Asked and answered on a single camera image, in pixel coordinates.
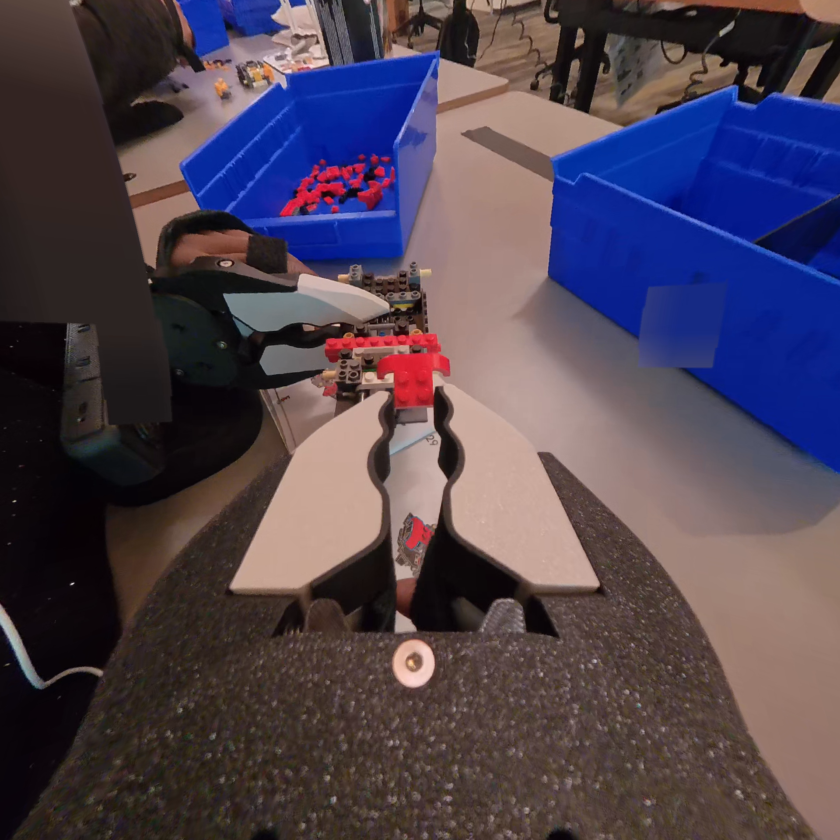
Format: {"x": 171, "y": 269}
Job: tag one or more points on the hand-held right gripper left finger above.
{"x": 315, "y": 518}

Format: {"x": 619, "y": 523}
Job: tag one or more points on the large blue plastic bin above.
{"x": 630, "y": 229}

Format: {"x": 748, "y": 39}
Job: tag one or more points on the lego instruction booklet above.
{"x": 413, "y": 485}

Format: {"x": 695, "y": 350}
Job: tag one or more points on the printed plastic sheet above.
{"x": 633, "y": 65}

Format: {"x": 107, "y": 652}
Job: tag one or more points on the grey and red lego model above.
{"x": 394, "y": 295}

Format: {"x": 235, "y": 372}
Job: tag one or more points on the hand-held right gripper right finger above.
{"x": 512, "y": 518}

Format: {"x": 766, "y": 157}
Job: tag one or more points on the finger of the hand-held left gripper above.
{"x": 328, "y": 300}
{"x": 289, "y": 364}

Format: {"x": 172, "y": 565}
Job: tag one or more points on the black office chair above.
{"x": 456, "y": 33}

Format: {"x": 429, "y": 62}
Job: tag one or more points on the white papers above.
{"x": 298, "y": 60}

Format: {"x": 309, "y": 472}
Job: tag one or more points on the small yellow lego vehicle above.
{"x": 254, "y": 74}

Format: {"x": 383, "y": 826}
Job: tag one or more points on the small orange lego figure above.
{"x": 223, "y": 88}

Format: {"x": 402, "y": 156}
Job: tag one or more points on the wooden desk with black legs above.
{"x": 709, "y": 19}

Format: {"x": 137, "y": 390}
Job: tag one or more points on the red lego piece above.
{"x": 413, "y": 380}

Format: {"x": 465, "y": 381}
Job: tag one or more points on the blue storage bin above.
{"x": 205, "y": 26}
{"x": 259, "y": 16}

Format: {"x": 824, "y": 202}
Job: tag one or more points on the person's left hand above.
{"x": 216, "y": 243}

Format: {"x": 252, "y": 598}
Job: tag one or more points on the tall black box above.
{"x": 348, "y": 29}

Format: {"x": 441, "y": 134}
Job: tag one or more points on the pile of red lego bricks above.
{"x": 334, "y": 187}

